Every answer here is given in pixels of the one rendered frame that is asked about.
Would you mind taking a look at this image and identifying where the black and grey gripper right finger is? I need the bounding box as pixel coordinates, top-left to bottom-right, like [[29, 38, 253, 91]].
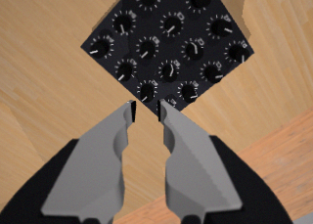
[[157, 99, 293, 224]]

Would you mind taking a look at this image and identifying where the black knob box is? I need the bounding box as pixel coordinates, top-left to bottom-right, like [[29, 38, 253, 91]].
[[80, 0, 254, 117]]

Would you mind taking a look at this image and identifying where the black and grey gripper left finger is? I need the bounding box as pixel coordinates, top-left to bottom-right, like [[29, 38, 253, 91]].
[[0, 100, 136, 224]]

